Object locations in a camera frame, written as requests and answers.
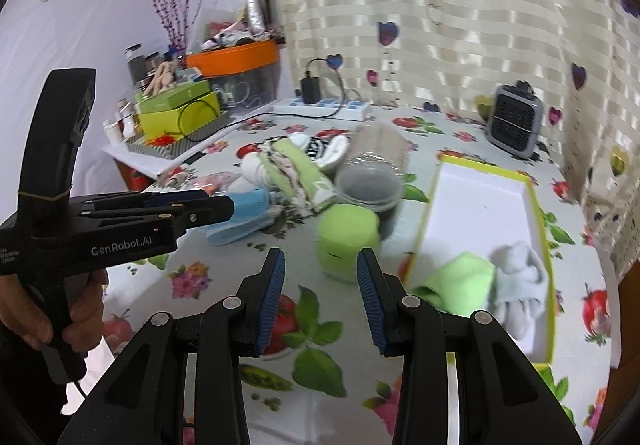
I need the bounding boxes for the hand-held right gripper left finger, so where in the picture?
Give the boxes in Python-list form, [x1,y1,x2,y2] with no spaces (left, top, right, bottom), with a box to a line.
[57,247,287,445]

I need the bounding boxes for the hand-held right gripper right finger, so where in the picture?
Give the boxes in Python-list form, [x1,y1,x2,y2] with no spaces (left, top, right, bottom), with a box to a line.
[356,247,583,445]

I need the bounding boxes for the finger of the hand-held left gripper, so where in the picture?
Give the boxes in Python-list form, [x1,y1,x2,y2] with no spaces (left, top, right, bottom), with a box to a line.
[80,197,236,246]
[70,190,213,214]

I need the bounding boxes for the blue sock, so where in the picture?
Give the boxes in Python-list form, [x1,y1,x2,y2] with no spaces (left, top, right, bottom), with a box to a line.
[206,190,282,246]

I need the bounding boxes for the light green sock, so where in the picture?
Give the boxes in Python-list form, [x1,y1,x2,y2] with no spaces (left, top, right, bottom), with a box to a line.
[315,204,382,282]
[412,252,496,318]

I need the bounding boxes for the lime green shallow box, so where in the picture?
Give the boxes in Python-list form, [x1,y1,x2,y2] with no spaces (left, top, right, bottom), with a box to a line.
[404,154,557,367]

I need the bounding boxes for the person's left hand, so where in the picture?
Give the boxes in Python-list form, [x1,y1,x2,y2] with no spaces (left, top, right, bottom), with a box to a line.
[0,269,109,356]

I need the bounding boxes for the yellow-green gift boxes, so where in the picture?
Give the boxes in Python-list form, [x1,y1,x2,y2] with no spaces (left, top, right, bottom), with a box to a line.
[125,117,231,160]

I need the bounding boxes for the lime yellow box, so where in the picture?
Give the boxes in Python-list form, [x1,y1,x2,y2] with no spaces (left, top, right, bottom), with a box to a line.
[137,92,222,138]

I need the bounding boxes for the fruit print tablecloth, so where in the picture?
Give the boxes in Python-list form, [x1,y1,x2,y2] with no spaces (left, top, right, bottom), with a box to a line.
[105,102,623,445]

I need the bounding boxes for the green floral sock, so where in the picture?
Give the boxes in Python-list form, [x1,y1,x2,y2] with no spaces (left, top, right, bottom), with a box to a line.
[262,137,333,216]

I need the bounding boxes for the beige doll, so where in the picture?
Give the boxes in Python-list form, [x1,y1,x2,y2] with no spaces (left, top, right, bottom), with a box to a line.
[147,60,178,96]

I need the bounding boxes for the black white striped sock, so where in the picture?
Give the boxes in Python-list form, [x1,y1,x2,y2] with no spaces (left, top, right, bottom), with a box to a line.
[305,136,333,160]

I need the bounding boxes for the pale grey sock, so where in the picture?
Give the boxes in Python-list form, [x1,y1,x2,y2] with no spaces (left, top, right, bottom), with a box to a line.
[487,240,549,342]

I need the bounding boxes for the storage box with orange lid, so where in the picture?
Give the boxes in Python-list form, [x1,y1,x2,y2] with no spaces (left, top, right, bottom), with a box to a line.
[185,41,279,104]

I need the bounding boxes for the clear plastic container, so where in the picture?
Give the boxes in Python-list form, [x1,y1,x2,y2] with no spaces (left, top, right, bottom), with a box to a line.
[334,124,411,231]

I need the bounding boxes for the black charger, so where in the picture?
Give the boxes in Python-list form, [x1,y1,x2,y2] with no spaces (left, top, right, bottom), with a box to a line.
[300,77,326,103]

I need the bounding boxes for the white power strip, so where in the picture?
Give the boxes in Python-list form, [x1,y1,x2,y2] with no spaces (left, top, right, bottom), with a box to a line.
[272,97,371,122]

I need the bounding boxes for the silver foil roll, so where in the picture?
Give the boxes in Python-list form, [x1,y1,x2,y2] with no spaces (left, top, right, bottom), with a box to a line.
[245,0,268,33]

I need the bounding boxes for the grey mini heater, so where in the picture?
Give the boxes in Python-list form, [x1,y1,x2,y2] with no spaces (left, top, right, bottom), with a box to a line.
[487,82,546,158]

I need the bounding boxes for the wooden cabinet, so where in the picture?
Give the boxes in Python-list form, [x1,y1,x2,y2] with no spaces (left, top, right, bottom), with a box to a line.
[612,260,640,376]

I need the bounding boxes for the striped curtain with hearts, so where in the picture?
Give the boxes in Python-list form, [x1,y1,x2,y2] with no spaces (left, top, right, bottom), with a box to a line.
[270,0,640,276]

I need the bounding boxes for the black cable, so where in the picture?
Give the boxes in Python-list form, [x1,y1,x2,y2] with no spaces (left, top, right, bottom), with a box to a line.
[177,94,275,166]

